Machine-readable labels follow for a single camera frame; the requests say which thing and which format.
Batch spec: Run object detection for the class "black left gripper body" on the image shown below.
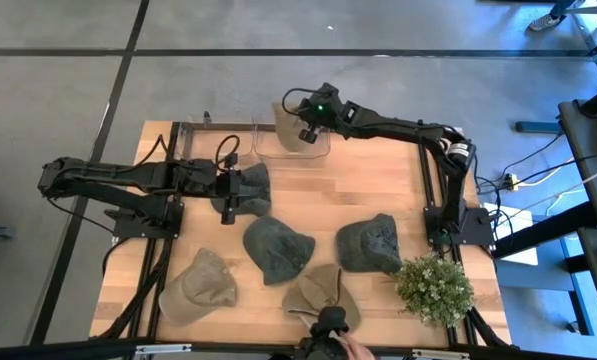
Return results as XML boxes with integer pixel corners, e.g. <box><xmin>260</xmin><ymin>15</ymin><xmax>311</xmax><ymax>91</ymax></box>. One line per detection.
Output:
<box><xmin>214</xmin><ymin>169</ymin><xmax>245</xmax><ymax>226</ymax></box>

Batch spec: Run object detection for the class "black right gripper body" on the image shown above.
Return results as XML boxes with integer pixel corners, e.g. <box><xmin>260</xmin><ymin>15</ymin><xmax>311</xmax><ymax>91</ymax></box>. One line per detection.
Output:
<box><xmin>295</xmin><ymin>82</ymin><xmax>355</xmax><ymax>144</ymax></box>

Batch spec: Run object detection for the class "dark green cap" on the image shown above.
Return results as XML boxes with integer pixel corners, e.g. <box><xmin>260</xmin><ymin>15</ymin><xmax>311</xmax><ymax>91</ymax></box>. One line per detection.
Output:
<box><xmin>210</xmin><ymin>162</ymin><xmax>273</xmax><ymax>217</ymax></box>
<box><xmin>242</xmin><ymin>214</ymin><xmax>317</xmax><ymax>286</ymax></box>
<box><xmin>335</xmin><ymin>213</ymin><xmax>404</xmax><ymax>275</ymax></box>

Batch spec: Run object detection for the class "khaki cap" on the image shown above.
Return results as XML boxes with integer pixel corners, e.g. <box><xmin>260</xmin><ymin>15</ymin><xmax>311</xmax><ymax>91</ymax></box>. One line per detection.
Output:
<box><xmin>281</xmin><ymin>263</ymin><xmax>363</xmax><ymax>332</ymax></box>
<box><xmin>270</xmin><ymin>101</ymin><xmax>312</xmax><ymax>154</ymax></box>
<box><xmin>157</xmin><ymin>247</ymin><xmax>239</xmax><ymax>327</ymax></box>

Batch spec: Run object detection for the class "clear plastic bin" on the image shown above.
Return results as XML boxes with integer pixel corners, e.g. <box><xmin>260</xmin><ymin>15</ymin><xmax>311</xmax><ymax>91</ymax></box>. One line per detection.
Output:
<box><xmin>177</xmin><ymin>117</ymin><xmax>257</xmax><ymax>166</ymax></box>
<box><xmin>251</xmin><ymin>115</ymin><xmax>332</xmax><ymax>161</ymax></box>

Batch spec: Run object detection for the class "person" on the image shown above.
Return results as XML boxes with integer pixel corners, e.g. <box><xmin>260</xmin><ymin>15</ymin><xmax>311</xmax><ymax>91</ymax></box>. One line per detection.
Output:
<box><xmin>277</xmin><ymin>305</ymin><xmax>352</xmax><ymax>360</ymax></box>

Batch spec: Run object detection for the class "person's hand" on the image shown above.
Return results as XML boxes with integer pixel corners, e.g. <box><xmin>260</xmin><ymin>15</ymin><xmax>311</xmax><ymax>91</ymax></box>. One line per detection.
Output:
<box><xmin>338</xmin><ymin>333</ymin><xmax>377</xmax><ymax>360</ymax></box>

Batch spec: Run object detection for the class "green potted plant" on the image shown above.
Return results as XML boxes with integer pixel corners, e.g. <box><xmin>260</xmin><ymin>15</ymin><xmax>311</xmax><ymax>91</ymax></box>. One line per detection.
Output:
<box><xmin>395</xmin><ymin>252</ymin><xmax>476</xmax><ymax>329</ymax></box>

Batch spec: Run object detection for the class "blue desk foot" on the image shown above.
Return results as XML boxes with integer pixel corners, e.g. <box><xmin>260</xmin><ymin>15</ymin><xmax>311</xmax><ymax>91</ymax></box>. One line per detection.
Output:
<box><xmin>515</xmin><ymin>120</ymin><xmax>564</xmax><ymax>134</ymax></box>

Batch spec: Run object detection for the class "person's foot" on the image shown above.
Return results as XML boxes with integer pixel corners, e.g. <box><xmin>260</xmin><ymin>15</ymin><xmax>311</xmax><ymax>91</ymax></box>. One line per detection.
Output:
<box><xmin>527</xmin><ymin>0</ymin><xmax>579</xmax><ymax>32</ymax></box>

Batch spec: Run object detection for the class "black crossbar with silver brackets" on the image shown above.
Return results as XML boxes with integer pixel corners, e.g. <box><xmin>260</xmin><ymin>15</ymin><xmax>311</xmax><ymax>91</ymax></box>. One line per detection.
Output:
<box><xmin>0</xmin><ymin>338</ymin><xmax>597</xmax><ymax>360</ymax></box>

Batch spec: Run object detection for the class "white sheet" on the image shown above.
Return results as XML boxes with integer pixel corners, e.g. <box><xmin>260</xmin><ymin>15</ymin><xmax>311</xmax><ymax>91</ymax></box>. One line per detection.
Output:
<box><xmin>482</xmin><ymin>202</ymin><xmax>540</xmax><ymax>267</ymax></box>

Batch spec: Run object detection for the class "black desk beam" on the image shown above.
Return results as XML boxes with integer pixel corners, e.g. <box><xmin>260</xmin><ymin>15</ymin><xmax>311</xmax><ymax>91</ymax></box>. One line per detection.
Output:
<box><xmin>491</xmin><ymin>201</ymin><xmax>597</xmax><ymax>260</ymax></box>

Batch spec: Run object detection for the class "grey desk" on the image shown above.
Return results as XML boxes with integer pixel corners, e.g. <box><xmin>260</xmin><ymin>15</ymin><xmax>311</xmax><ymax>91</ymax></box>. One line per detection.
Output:
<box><xmin>557</xmin><ymin>97</ymin><xmax>597</xmax><ymax>231</ymax></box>

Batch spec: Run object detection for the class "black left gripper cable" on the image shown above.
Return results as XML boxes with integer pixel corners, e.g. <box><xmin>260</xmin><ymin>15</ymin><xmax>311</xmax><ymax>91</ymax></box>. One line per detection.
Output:
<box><xmin>214</xmin><ymin>133</ymin><xmax>242</xmax><ymax>171</ymax></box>

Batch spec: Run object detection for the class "black aluminium table frame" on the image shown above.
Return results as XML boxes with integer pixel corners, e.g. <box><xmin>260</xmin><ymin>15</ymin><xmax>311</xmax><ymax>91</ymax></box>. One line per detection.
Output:
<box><xmin>97</xmin><ymin>119</ymin><xmax>514</xmax><ymax>351</ymax></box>

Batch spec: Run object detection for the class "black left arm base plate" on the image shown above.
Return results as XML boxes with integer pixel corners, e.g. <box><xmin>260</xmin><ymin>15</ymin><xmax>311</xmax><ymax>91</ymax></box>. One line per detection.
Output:
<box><xmin>112</xmin><ymin>199</ymin><xmax>185</xmax><ymax>240</ymax></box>

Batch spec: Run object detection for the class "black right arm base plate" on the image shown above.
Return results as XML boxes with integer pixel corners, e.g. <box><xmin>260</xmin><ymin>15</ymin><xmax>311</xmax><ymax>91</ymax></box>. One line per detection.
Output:
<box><xmin>424</xmin><ymin>205</ymin><xmax>497</xmax><ymax>247</ymax></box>

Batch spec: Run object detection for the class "blue desk frame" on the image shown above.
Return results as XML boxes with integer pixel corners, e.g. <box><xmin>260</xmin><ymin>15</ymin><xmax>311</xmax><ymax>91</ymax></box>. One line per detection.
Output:
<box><xmin>497</xmin><ymin>234</ymin><xmax>594</xmax><ymax>337</ymax></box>

